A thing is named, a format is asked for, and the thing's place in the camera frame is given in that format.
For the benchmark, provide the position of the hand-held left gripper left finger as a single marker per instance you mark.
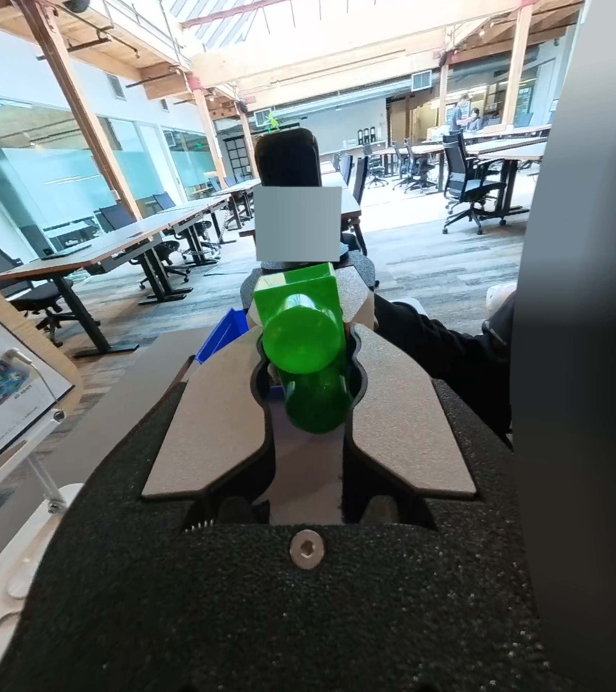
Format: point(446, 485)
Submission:
point(211, 433)

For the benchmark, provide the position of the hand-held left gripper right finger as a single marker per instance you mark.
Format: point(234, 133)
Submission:
point(411, 433)

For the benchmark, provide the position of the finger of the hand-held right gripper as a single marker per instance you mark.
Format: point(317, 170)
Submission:
point(252, 303)
point(358, 297)

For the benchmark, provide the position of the blue bin with white label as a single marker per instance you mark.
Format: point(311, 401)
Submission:
point(221, 337)

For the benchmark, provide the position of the green mega block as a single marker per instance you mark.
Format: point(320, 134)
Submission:
point(302, 335)

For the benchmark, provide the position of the black office chair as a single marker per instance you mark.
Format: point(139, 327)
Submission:
point(146, 233)
point(10, 281)
point(468, 178)

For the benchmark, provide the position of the wooden background desk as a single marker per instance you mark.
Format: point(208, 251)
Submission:
point(102, 243)

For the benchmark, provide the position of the grey background table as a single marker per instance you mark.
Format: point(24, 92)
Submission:
point(503, 146)

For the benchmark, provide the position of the printed instruction sheet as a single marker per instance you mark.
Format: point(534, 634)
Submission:
point(5, 389)

